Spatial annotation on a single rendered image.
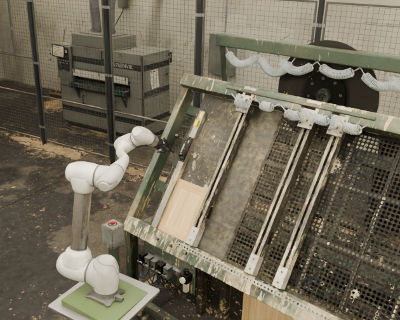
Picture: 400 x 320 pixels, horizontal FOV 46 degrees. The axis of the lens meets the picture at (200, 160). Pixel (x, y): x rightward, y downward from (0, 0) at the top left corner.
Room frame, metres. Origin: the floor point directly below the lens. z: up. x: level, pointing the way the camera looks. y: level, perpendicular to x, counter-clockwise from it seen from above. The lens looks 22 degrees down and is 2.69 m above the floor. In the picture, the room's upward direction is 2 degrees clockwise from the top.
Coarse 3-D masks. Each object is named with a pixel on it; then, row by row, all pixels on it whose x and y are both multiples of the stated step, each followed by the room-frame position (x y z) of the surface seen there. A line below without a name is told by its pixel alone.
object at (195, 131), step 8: (200, 112) 3.44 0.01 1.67; (200, 120) 3.39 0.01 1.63; (192, 128) 3.38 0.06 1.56; (200, 128) 3.38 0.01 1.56; (192, 136) 3.34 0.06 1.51; (192, 144) 3.31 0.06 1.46; (184, 160) 3.24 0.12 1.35; (176, 168) 3.23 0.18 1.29; (176, 176) 3.19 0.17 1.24; (176, 184) 3.17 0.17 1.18; (168, 192) 3.14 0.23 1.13; (168, 200) 3.11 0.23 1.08; (160, 208) 3.09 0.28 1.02; (160, 216) 3.05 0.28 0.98; (152, 224) 3.03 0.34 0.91
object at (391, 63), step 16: (224, 48) 3.97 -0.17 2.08; (240, 48) 3.82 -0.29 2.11; (256, 48) 3.72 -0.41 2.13; (272, 48) 3.63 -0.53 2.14; (288, 48) 3.54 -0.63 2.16; (304, 48) 3.46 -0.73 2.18; (320, 48) 3.38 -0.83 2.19; (336, 48) 3.36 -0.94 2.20; (224, 64) 3.99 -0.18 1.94; (352, 64) 3.22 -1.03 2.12; (368, 64) 3.15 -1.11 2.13; (384, 64) 3.09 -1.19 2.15; (224, 80) 4.01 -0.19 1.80
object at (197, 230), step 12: (240, 96) 3.14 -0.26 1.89; (252, 96) 3.21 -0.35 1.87; (240, 108) 3.20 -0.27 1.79; (252, 108) 3.24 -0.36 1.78; (240, 120) 3.19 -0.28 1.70; (240, 132) 3.14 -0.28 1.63; (228, 144) 3.11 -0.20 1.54; (228, 156) 3.04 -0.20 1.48; (228, 168) 3.04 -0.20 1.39; (216, 180) 3.00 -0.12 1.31; (216, 192) 2.94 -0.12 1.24; (204, 204) 2.91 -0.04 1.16; (204, 216) 2.85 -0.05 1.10; (192, 228) 2.83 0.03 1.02; (204, 228) 2.85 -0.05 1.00; (192, 240) 2.77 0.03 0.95
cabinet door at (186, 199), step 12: (180, 180) 3.17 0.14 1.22; (180, 192) 3.11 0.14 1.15; (192, 192) 3.06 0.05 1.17; (204, 192) 3.01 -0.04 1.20; (168, 204) 3.09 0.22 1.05; (180, 204) 3.05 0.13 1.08; (192, 204) 3.00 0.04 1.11; (168, 216) 3.03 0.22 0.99; (180, 216) 2.99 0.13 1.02; (192, 216) 2.94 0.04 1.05; (168, 228) 2.97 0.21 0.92; (180, 228) 2.93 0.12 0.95
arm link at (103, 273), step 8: (104, 256) 2.41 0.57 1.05; (96, 264) 2.35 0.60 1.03; (104, 264) 2.34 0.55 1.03; (112, 264) 2.36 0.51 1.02; (88, 272) 2.34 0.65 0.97; (96, 272) 2.33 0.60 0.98; (104, 272) 2.32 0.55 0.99; (112, 272) 2.34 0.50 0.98; (88, 280) 2.33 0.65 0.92; (96, 280) 2.32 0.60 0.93; (104, 280) 2.31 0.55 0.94; (112, 280) 2.33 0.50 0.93; (96, 288) 2.33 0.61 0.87; (104, 288) 2.31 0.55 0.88; (112, 288) 2.33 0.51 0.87
